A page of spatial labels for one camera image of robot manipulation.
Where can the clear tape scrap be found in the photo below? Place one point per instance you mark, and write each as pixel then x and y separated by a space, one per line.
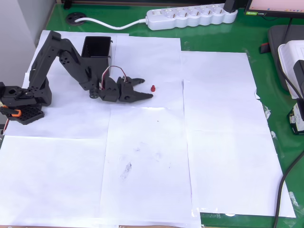
pixel 273 134
pixel 294 199
pixel 266 111

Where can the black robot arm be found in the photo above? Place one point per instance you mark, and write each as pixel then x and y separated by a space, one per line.
pixel 42 59

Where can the small printed carton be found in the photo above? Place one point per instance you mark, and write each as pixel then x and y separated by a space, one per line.
pixel 297 118

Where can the black camera device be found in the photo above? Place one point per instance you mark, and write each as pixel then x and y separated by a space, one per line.
pixel 299 76

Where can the white power strip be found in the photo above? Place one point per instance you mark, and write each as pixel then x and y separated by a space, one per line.
pixel 190 17

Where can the grey pad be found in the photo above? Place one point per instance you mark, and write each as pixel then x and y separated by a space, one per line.
pixel 275 47

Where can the black red usb stick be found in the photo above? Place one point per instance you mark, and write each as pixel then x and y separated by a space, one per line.
pixel 264 48

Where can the orange black table clamp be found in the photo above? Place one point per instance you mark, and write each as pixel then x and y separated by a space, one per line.
pixel 10 111

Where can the computer monitor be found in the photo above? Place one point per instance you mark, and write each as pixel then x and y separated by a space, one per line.
pixel 275 7

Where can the black square box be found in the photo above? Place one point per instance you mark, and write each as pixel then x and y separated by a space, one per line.
pixel 97 47

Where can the small red object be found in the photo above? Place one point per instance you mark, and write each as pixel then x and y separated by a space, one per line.
pixel 153 88

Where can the white paper sheet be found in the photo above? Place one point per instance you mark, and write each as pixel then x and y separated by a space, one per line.
pixel 218 83
pixel 147 166
pixel 52 180
pixel 71 118
pixel 71 35
pixel 147 59
pixel 232 171

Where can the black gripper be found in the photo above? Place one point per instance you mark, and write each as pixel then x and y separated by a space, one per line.
pixel 128 93

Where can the black plug adapter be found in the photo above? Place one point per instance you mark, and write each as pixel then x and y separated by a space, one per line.
pixel 230 5

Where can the white plastic container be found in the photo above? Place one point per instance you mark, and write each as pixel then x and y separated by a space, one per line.
pixel 287 69

